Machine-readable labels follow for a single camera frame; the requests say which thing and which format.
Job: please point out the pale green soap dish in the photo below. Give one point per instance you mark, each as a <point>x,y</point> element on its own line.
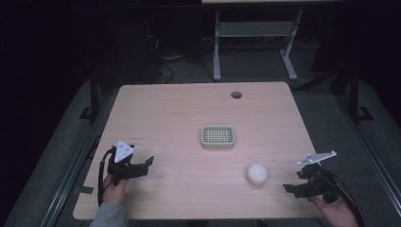
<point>217,136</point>

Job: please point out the white round soap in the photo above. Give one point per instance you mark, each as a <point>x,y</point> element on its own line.
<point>257,174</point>

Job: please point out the metal floor rail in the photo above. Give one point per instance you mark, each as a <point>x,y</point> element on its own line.
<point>369,151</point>
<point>67,176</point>

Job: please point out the black metal stand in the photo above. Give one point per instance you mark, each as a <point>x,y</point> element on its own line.
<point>355,97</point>
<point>93,97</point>

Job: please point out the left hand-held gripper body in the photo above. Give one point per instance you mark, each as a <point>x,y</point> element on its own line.
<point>121,168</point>

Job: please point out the person's right hand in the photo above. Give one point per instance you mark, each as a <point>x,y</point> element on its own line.
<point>334,214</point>

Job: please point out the person's left hand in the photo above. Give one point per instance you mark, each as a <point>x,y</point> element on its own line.
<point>114,193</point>

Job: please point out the grey tape strip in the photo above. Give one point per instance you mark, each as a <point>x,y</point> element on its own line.
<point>83,190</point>

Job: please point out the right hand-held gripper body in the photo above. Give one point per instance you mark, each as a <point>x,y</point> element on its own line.
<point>317,184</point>

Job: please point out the grey metal table frame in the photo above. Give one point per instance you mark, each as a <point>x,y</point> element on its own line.
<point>257,29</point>

